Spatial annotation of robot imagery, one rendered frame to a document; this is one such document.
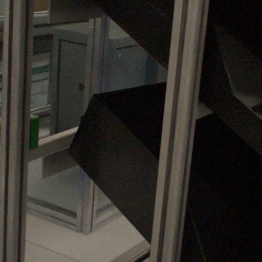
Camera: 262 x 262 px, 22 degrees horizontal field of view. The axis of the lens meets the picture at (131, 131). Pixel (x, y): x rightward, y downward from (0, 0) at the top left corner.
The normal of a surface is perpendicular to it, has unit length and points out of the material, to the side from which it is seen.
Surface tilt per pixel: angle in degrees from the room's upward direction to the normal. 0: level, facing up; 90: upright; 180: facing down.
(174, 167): 90
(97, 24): 90
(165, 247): 90
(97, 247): 0
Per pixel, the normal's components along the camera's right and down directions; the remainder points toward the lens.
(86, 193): -0.54, 0.21
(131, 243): 0.08, -0.95
